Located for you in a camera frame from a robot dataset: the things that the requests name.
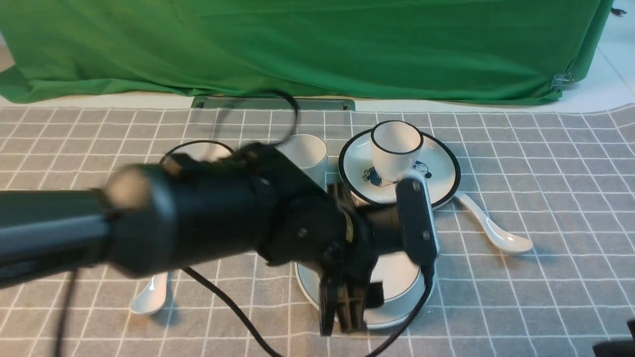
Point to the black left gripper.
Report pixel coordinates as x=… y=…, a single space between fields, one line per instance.
x=366 y=232

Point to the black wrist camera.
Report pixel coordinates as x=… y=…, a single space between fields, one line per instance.
x=418 y=229

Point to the grey checked tablecloth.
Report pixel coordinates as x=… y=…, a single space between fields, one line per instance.
x=564 y=181

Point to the plain white ceramic spoon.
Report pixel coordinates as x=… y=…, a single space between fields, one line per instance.
x=506 y=242

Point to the metal binder clip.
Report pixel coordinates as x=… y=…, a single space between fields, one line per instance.
x=562 y=82

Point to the white spoon with print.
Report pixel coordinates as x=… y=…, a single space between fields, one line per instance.
x=152 y=298

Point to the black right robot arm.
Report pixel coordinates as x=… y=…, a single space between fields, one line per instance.
x=613 y=348

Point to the black rimmed white cup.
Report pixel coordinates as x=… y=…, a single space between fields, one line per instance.
x=395 y=146

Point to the black rimmed cartoon plate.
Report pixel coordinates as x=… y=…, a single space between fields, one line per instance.
x=436 y=162

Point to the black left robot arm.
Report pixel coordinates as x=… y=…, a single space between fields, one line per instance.
x=154 y=218

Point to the green backdrop cloth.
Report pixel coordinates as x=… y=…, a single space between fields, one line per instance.
x=471 y=51

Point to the large grey rimmed plate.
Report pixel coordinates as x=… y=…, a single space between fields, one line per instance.
x=403 y=286

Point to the plain white cup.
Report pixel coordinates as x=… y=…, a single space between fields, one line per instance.
x=309 y=153

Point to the black rimmed white bowl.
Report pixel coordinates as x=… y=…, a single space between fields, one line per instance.
x=201 y=150

